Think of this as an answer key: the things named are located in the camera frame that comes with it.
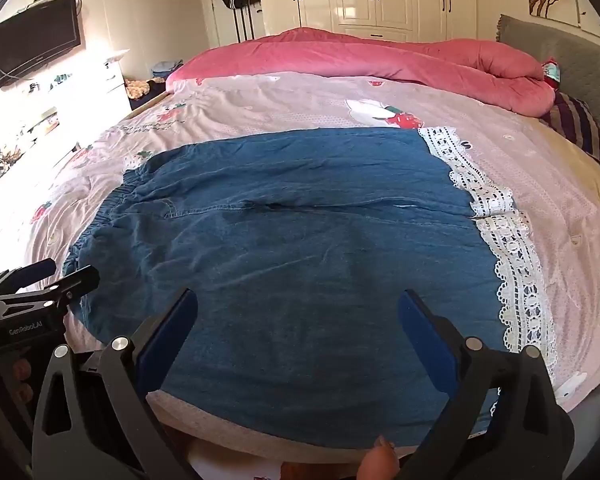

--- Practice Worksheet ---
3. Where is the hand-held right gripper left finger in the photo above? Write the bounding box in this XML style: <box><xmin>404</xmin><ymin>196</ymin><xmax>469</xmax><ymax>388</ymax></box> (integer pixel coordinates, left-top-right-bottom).
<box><xmin>31</xmin><ymin>287</ymin><xmax>199</xmax><ymax>480</ymax></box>

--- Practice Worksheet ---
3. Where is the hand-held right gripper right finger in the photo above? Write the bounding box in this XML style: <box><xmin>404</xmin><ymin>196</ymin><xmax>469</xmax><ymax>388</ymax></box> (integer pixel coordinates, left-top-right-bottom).
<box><xmin>397</xmin><ymin>289</ymin><xmax>576</xmax><ymax>480</ymax></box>

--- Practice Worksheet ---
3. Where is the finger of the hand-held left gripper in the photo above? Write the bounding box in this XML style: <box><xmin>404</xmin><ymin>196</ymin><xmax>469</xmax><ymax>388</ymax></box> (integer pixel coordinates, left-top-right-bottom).
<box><xmin>0</xmin><ymin>258</ymin><xmax>57</xmax><ymax>295</ymax></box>
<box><xmin>0</xmin><ymin>265</ymin><xmax>101</xmax><ymax>313</ymax></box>

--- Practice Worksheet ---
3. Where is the blue denim pants lace trim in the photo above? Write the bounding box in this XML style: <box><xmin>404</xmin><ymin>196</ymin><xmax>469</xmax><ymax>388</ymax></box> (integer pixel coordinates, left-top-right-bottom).
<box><xmin>62</xmin><ymin>127</ymin><xmax>561</xmax><ymax>448</ymax></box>

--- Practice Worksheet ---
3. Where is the person's left hand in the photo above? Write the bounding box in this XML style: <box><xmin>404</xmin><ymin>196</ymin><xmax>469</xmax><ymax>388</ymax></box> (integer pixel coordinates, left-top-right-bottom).
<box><xmin>10</xmin><ymin>357</ymin><xmax>33</xmax><ymax>406</ymax></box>

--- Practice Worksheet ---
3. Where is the cluttered white desk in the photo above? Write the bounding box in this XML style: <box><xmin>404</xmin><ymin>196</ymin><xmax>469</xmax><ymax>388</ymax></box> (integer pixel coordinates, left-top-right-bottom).
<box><xmin>0</xmin><ymin>110</ymin><xmax>81</xmax><ymax>201</ymax></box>

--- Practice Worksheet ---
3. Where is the person's foot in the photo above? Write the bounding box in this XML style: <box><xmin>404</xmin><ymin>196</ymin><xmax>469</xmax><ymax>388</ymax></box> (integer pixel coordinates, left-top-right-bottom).
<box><xmin>364</xmin><ymin>435</ymin><xmax>402</xmax><ymax>480</ymax></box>

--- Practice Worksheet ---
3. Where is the pink strawberry print bedsheet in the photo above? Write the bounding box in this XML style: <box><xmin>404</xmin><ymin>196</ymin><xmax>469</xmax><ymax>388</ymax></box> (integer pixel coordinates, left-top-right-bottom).
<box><xmin>0</xmin><ymin>72</ymin><xmax>600</xmax><ymax>441</ymax></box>

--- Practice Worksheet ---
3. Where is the white dresser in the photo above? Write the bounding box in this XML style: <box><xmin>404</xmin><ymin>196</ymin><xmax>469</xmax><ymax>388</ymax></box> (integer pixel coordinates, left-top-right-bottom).
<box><xmin>87</xmin><ymin>50</ymin><xmax>133</xmax><ymax>116</ymax></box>

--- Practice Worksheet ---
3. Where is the yellow floral cloth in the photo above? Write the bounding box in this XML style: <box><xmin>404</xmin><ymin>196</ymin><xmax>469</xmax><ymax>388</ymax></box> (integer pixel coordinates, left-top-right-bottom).
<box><xmin>125</xmin><ymin>79</ymin><xmax>153</xmax><ymax>101</ymax></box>

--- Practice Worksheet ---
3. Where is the dark blue cloth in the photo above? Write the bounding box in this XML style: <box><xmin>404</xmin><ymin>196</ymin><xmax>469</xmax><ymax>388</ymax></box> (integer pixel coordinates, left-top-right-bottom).
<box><xmin>147</xmin><ymin>77</ymin><xmax>172</xmax><ymax>105</ymax></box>

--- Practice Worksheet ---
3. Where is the black flat television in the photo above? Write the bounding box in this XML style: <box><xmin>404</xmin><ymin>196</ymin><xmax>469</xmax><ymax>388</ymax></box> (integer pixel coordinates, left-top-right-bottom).
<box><xmin>0</xmin><ymin>0</ymin><xmax>83</xmax><ymax>91</ymax></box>

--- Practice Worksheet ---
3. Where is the folded blue clothes pile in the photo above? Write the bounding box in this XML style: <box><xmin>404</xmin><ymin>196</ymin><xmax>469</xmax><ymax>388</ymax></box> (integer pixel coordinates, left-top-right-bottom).
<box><xmin>150</xmin><ymin>60</ymin><xmax>183</xmax><ymax>78</ymax></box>

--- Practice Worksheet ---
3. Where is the striped pillow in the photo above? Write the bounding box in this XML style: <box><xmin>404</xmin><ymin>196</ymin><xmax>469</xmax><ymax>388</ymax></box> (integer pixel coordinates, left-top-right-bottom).
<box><xmin>540</xmin><ymin>91</ymin><xmax>600</xmax><ymax>166</ymax></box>

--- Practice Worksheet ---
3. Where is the pink quilt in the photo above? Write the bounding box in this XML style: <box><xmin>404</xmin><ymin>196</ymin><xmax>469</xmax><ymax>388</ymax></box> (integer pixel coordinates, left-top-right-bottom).
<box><xmin>165</xmin><ymin>27</ymin><xmax>556</xmax><ymax>113</ymax></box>

